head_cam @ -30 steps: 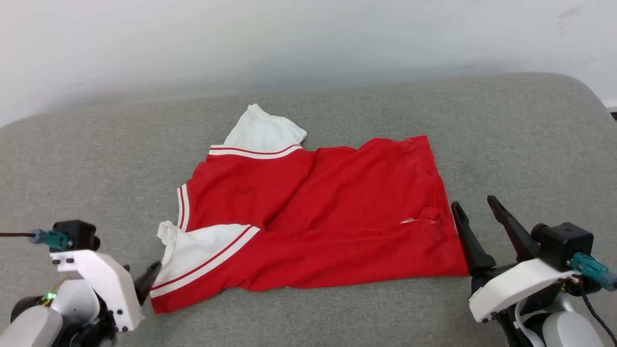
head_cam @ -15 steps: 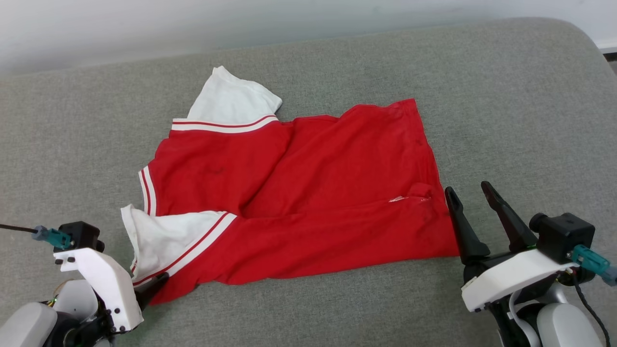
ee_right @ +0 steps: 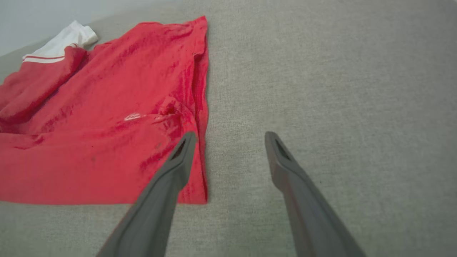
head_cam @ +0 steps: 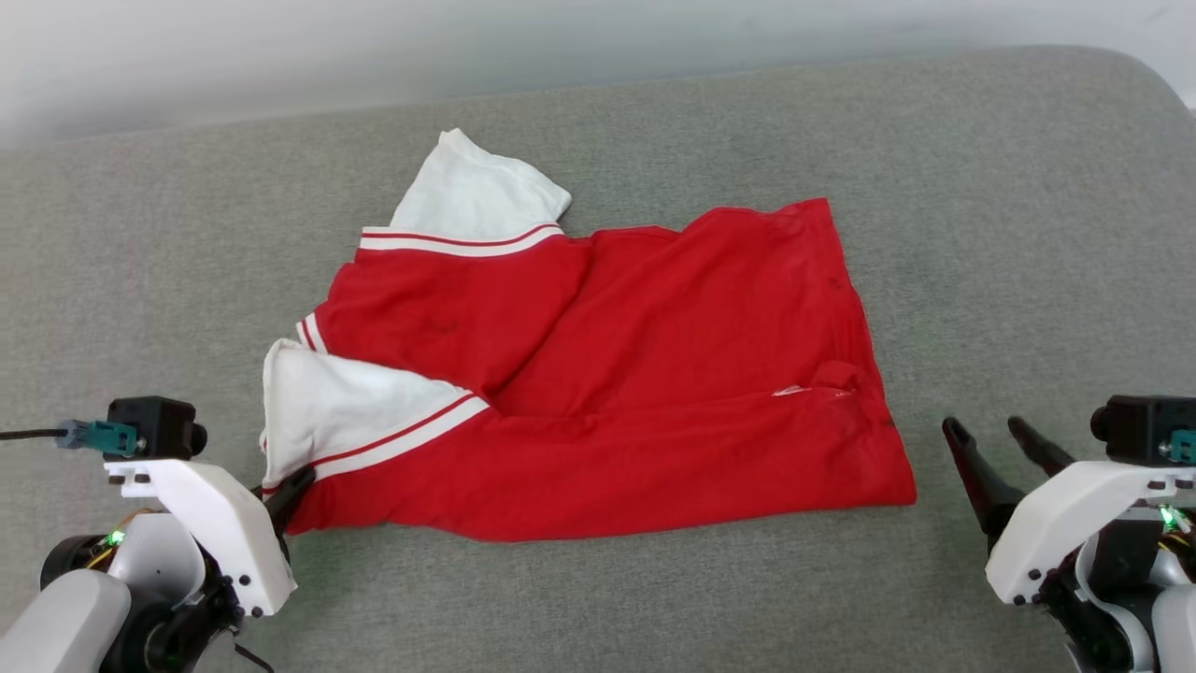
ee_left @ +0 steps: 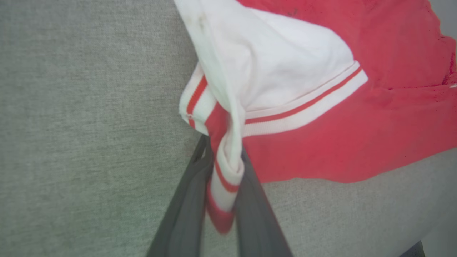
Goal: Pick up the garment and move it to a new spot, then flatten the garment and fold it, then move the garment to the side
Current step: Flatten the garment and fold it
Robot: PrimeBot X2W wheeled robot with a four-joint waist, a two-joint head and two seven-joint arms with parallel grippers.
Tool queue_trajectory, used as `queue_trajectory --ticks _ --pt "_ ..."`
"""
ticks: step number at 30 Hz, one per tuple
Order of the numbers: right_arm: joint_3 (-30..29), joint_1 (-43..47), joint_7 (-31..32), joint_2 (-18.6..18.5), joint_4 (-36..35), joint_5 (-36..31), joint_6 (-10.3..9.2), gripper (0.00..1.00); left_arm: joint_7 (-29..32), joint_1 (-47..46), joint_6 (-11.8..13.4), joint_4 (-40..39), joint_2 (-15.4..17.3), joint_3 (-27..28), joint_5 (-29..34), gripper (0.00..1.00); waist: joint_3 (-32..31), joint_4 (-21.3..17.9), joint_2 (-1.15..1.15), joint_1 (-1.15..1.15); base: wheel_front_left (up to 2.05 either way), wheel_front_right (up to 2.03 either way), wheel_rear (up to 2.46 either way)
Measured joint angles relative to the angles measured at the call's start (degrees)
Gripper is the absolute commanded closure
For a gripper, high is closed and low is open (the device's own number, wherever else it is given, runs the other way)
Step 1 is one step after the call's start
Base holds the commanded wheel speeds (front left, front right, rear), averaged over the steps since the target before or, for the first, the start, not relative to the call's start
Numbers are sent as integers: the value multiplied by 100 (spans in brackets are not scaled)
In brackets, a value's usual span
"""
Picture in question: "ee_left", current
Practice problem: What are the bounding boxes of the grey fabric sofa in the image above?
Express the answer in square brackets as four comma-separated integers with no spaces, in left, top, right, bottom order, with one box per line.
[0,0,457,257]

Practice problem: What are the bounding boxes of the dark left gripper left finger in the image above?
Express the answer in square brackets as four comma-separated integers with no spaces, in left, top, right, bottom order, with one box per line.
[146,134,215,257]

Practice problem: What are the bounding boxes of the red and white garment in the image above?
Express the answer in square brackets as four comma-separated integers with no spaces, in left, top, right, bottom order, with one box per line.
[173,0,457,235]

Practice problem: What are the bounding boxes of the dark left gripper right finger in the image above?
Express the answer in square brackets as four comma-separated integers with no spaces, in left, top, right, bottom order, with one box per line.
[235,147,294,257]

